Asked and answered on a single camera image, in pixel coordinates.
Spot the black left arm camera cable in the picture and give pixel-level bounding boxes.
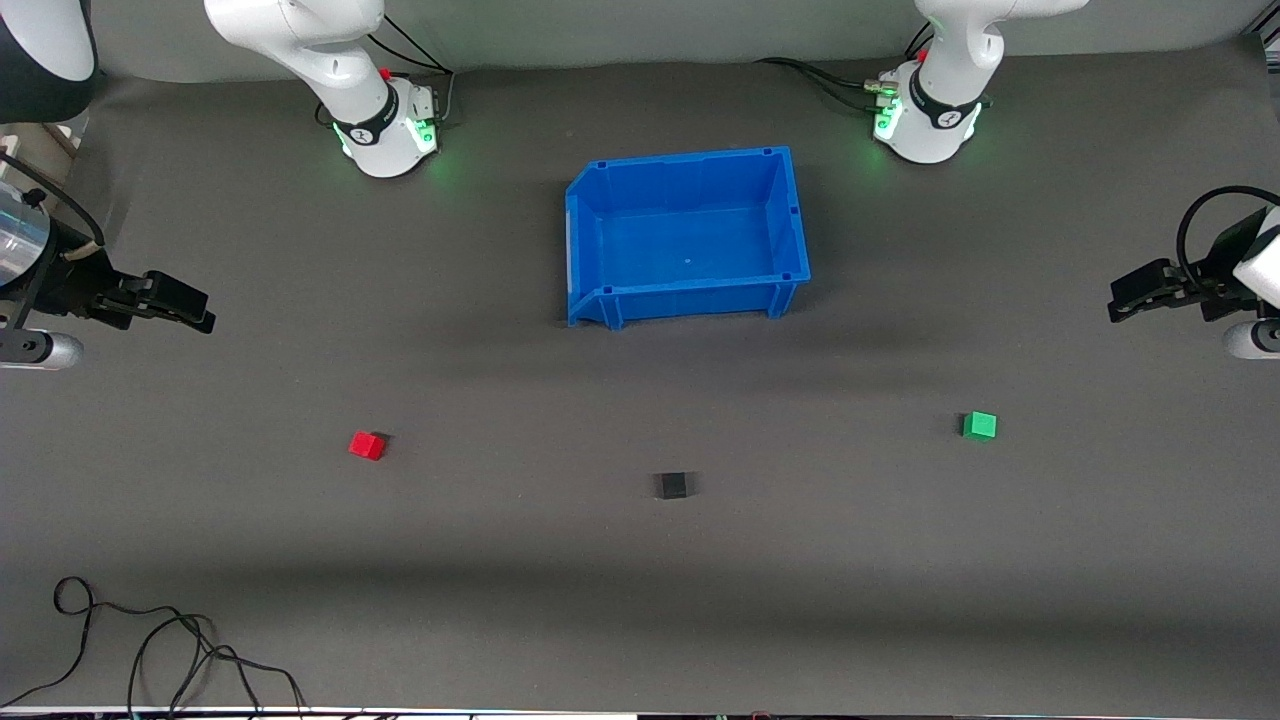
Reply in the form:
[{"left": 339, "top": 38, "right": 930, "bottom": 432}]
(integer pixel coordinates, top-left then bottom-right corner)
[{"left": 1176, "top": 185, "right": 1280, "bottom": 293}]

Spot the thin black loose cable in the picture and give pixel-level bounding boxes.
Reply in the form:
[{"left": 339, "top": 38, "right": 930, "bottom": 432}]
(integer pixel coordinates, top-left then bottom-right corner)
[
  {"left": 0, "top": 577, "right": 309, "bottom": 717},
  {"left": 128, "top": 612, "right": 263, "bottom": 717}
]

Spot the blue plastic storage bin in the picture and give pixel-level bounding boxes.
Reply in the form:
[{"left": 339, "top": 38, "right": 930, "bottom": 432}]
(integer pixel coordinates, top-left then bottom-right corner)
[{"left": 565, "top": 146, "right": 812, "bottom": 331}]

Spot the black left arm base cable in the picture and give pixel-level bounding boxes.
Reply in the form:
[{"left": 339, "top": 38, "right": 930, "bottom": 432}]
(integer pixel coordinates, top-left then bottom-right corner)
[{"left": 752, "top": 56, "right": 898, "bottom": 113}]

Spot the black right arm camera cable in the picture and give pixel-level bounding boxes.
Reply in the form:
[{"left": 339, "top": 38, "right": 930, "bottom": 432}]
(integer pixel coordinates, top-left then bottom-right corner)
[{"left": 0, "top": 150, "right": 107, "bottom": 263}]

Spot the black right arm base cable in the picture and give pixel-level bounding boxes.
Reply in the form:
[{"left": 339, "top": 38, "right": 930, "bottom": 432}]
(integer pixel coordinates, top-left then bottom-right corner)
[{"left": 366, "top": 14, "right": 457, "bottom": 129}]

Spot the beige cardboard box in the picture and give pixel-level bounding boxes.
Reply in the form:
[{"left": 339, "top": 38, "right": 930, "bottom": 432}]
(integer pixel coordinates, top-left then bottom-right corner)
[{"left": 0, "top": 118, "right": 91, "bottom": 163}]

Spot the black arm base cable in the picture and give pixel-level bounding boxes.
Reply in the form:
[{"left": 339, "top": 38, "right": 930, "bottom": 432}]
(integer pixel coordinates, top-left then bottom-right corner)
[
  {"left": 366, "top": 14, "right": 457, "bottom": 129},
  {"left": 752, "top": 56, "right": 898, "bottom": 113}
]

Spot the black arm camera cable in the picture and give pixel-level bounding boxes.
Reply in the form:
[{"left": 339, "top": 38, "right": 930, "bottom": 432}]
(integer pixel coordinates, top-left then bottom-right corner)
[
  {"left": 1176, "top": 185, "right": 1280, "bottom": 293},
  {"left": 0, "top": 150, "right": 107, "bottom": 263}
]

